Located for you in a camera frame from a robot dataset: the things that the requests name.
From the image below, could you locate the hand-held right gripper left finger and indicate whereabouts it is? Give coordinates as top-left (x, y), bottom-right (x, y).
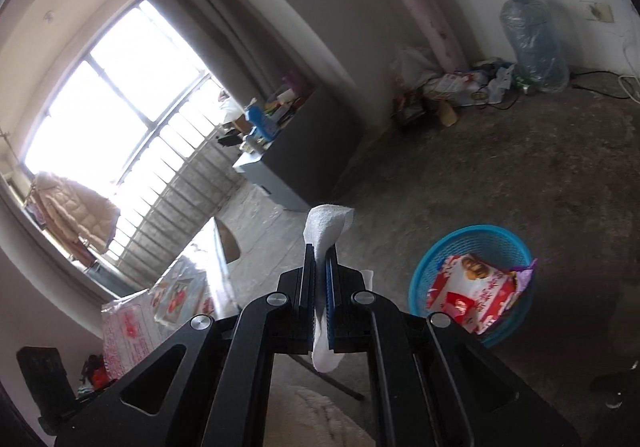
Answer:
top-left (54, 243), bottom-right (318, 447)

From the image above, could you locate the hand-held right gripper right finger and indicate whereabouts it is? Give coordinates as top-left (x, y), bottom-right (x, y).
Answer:
top-left (324, 247), bottom-right (583, 447)

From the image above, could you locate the white tissue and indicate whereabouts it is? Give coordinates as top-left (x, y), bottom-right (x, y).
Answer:
top-left (304, 203), bottom-right (375, 374)

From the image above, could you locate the blue plastic basket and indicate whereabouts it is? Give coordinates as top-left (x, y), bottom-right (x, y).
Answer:
top-left (409, 225), bottom-right (535, 348)

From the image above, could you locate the red and white snack bag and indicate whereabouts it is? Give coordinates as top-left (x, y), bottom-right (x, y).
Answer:
top-left (426, 254), bottom-right (518, 335)

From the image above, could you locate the purple snack bag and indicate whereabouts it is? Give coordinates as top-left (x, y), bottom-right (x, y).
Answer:
top-left (510, 258), bottom-right (538, 294)

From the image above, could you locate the red plastic bag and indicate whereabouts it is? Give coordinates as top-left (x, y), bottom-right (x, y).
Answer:
top-left (82, 354), bottom-right (113, 388)

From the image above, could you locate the grey cabinet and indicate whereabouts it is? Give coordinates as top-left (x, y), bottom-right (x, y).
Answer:
top-left (232, 86), bottom-right (362, 212)

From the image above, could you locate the folding table with printed cover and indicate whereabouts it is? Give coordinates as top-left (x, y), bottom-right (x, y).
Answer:
top-left (100, 217), bottom-right (366, 403)

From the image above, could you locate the metal window railing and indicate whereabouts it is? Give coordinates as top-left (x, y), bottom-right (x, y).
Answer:
top-left (107, 77), bottom-right (251, 288)

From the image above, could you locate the pink quilted jacket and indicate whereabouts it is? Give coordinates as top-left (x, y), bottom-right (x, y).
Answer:
top-left (32, 171), bottom-right (121, 253)

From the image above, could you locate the blue container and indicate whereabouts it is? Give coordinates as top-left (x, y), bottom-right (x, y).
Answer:
top-left (245, 106), bottom-right (278, 138)

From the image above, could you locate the white plastic bag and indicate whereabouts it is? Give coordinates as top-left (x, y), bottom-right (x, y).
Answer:
top-left (392, 47), bottom-right (441, 92)

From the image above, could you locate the red and white flat package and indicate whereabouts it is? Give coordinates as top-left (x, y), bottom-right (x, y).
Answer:
top-left (425, 72), bottom-right (488, 106)

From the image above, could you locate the grey curtain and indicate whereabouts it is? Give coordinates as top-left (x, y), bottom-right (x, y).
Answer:
top-left (97, 0), bottom-right (321, 92)

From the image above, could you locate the rolled pink mat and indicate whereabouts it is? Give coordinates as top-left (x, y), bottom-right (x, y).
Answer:
top-left (375, 0), bottom-right (471, 72)

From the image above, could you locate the large clear water jug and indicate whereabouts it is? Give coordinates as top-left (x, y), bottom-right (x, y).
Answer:
top-left (500, 0), bottom-right (571, 94)

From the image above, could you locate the black cable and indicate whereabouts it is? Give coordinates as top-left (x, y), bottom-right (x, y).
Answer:
top-left (570, 69), bottom-right (626, 92)

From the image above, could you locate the white cable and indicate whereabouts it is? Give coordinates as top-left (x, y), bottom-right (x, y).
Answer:
top-left (617, 34), bottom-right (640, 104)

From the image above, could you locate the wall socket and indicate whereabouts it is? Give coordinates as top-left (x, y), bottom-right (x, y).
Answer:
top-left (580, 1), bottom-right (615, 24)

